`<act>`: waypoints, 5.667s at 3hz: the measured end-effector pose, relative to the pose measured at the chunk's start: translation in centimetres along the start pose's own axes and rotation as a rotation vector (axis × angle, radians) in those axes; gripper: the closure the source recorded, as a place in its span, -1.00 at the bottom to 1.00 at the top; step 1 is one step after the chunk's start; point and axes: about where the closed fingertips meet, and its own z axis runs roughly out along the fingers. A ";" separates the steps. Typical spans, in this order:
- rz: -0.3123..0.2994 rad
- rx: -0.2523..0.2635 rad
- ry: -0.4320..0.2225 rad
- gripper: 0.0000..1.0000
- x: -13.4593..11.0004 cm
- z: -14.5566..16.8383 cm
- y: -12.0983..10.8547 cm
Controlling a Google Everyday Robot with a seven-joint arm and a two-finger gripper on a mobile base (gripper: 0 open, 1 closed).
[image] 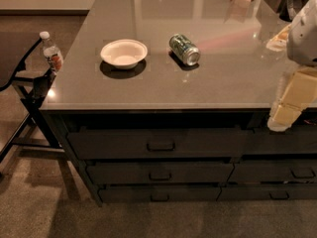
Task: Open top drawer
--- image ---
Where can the white paper bowl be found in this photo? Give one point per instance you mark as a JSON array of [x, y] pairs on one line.
[[124, 54]]

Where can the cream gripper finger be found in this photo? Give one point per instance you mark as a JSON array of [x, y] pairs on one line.
[[295, 92]]

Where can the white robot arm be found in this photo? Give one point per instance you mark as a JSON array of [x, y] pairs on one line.
[[301, 37]]

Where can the green soda can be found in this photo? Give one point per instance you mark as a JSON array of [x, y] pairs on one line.
[[184, 49]]

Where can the dark metal container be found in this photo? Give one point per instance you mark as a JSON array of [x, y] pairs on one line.
[[292, 0]]

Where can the dark drawer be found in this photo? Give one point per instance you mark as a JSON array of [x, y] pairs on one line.
[[273, 171], [159, 193], [269, 192], [177, 172], [158, 143], [296, 140]]

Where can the dark chair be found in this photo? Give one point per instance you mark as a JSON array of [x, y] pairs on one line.
[[33, 131]]

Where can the dark counter cabinet frame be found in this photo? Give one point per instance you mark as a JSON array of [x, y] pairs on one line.
[[64, 122]]

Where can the clear water bottle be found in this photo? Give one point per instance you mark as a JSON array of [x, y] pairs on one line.
[[51, 51]]

